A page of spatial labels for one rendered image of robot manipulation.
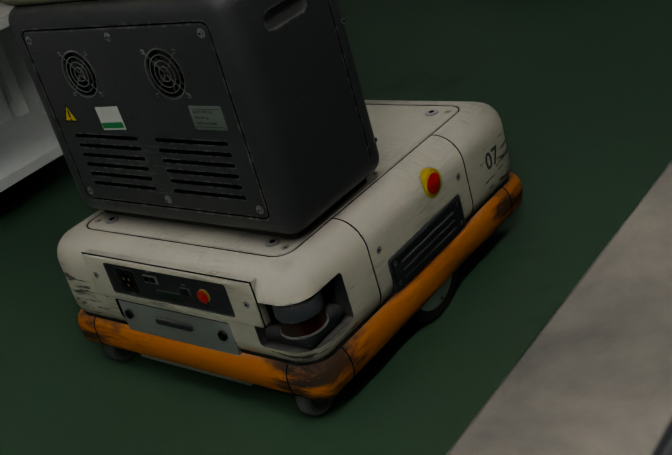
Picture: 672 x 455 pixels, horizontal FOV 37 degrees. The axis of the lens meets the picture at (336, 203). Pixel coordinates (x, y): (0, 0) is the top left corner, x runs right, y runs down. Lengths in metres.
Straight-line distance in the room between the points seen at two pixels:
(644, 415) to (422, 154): 1.35
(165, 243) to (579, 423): 1.34
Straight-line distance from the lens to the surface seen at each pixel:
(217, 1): 1.41
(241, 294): 1.54
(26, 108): 3.34
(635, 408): 0.43
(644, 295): 0.49
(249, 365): 1.64
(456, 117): 1.86
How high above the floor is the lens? 0.97
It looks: 25 degrees down
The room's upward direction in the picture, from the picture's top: 16 degrees counter-clockwise
